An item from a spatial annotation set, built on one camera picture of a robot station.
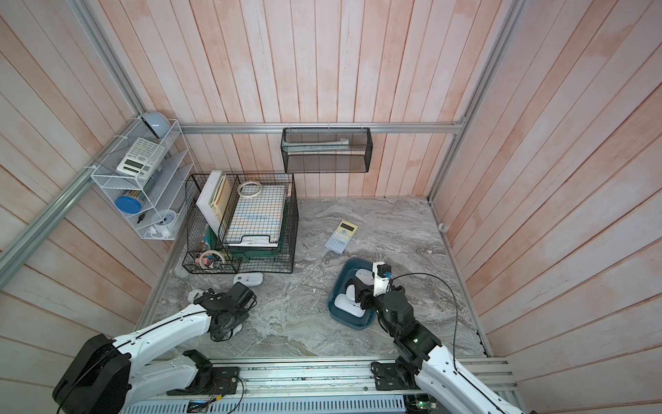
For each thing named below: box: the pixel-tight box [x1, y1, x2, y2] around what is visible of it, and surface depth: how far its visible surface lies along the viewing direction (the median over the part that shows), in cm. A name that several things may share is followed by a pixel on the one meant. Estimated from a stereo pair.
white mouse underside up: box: [333, 293, 366, 318], surface depth 88 cm
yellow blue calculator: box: [324, 219, 359, 255], surface depth 106 cm
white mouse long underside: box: [345, 283, 356, 302], surface depth 90 cm
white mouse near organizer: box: [232, 272, 264, 288], surface depth 95 cm
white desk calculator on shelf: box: [116, 137, 165, 180], surface depth 78 cm
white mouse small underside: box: [187, 288, 206, 304], surface depth 90 cm
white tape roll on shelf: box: [151, 208, 177, 238], surface depth 92 cm
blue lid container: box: [114, 195, 143, 214], surface depth 79 cm
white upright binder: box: [195, 169, 229, 236], surface depth 90 cm
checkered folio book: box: [227, 182, 292, 248], surface depth 88 cm
